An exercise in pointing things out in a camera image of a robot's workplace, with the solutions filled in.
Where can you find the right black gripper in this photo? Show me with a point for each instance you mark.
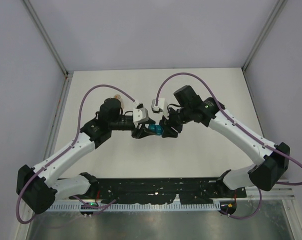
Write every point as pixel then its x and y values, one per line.
pixel 166 125

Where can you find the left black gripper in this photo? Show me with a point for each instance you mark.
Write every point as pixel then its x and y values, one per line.
pixel 144 130

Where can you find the teal pill organizer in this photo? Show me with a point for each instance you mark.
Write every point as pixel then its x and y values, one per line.
pixel 155 129

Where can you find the clear pill bottle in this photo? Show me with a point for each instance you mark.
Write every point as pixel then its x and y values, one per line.
pixel 118 97

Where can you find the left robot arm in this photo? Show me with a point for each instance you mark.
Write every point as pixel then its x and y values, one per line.
pixel 40 186

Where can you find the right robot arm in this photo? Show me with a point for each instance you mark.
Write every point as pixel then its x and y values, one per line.
pixel 269 160

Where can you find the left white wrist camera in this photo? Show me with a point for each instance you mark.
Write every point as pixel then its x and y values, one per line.
pixel 140 113

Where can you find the white slotted cable duct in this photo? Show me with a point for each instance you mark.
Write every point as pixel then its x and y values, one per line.
pixel 68 206

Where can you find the left aluminium frame post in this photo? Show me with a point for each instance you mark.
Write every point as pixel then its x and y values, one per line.
pixel 47 40

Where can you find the aluminium frame post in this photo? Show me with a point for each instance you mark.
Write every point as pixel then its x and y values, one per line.
pixel 47 40
pixel 263 34

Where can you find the right aluminium frame post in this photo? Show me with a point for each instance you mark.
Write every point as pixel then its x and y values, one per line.
pixel 263 34

